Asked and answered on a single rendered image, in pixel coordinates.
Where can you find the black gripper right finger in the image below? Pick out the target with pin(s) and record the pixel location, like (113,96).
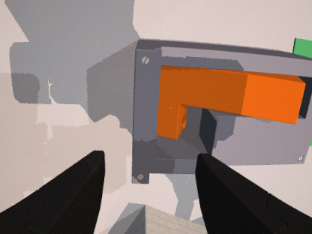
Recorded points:
(232,204)

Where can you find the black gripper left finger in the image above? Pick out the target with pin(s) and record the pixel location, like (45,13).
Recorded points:
(68,204)

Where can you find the orange block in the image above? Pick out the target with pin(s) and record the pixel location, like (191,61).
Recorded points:
(268,96)

